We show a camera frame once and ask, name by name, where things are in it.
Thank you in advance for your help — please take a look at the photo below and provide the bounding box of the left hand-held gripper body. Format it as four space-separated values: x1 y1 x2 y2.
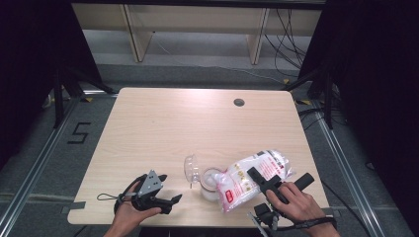
131 169 172 215

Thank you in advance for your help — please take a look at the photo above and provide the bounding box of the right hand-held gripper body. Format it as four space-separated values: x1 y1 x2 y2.
247 172 315 237

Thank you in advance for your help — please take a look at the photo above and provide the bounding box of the red and white sugar bag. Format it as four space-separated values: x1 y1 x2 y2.
213 149 294 213

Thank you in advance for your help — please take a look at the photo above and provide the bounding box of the clear glass jar with lid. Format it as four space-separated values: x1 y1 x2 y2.
183 153 225 202

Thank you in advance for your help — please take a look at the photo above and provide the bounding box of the person's right hand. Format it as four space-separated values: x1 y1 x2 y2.
265 182 327 226

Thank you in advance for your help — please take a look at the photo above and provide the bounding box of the person's left hand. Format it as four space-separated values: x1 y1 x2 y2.
113 181 162 231

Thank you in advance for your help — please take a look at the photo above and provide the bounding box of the black metal stand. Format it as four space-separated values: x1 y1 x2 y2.
283 67 334 130
52 65 118 129

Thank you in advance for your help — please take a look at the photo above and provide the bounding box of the beige wooden shelf unit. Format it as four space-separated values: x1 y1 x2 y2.
70 3 324 65

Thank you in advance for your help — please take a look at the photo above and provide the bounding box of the black curtain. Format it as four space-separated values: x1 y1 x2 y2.
0 0 103 169
297 0 419 228

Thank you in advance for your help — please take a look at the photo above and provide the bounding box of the black wrist strap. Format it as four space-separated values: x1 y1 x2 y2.
276 215 338 232
113 173 147 215

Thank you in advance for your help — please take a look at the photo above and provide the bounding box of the thin grey lanyard loop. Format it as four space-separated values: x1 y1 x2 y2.
96 193 121 201

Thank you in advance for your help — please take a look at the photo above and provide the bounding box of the black floor cable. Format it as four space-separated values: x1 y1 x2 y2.
320 180 374 237

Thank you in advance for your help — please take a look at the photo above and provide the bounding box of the long aluminium floor rail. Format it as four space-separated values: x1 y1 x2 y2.
310 98 379 237
0 97 82 233

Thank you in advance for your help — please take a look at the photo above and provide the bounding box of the short aluminium floor rail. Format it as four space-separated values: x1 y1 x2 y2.
81 89 119 99

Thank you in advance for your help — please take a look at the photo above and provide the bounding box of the thin white cable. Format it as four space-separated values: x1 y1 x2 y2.
152 32 289 84

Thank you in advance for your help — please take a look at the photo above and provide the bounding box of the black cable bundle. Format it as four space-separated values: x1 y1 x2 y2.
263 8 310 79

